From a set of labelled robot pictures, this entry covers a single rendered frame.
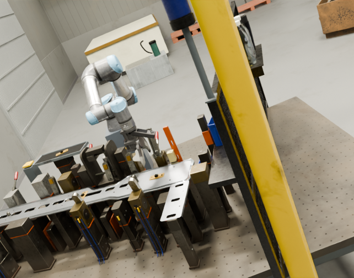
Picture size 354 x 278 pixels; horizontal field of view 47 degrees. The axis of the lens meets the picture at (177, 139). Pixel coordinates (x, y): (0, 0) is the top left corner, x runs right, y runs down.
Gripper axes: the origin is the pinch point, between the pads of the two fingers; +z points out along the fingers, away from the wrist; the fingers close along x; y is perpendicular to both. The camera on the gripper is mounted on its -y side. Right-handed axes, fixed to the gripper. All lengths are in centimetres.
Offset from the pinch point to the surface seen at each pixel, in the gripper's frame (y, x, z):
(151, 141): 0.3, -15.0, -2.9
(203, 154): -29.4, 4.0, 4.2
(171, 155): -8.4, -10.6, 6.5
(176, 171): -11.0, -0.3, 11.4
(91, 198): 39.0, 5.0, 10.8
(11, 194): 103, -15, 4
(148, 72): 178, -585, 87
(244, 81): -66, 54, -42
